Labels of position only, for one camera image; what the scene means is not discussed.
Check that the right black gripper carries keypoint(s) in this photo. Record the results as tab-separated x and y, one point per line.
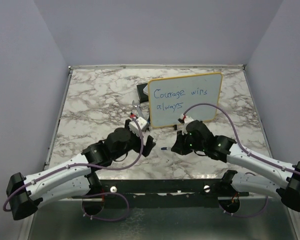
179	146

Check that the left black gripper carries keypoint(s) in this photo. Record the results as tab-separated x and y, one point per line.
148	146

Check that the yellow framed whiteboard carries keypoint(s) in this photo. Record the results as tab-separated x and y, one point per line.
170	97

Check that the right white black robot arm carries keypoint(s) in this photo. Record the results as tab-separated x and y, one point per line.
274	178

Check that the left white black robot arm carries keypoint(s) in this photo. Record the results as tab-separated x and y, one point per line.
76	177

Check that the black box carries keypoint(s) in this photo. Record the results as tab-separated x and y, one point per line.
143	98

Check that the white flat box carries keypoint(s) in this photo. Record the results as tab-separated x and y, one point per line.
145	90

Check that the blue handled pliers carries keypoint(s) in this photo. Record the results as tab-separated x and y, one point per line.
148	129

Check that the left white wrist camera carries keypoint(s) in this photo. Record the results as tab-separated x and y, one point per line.
137	124

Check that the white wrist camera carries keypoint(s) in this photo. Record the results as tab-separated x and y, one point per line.
137	124
185	120

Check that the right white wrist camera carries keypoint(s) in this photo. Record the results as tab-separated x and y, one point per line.
185	120

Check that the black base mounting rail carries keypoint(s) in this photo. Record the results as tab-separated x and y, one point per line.
168	193

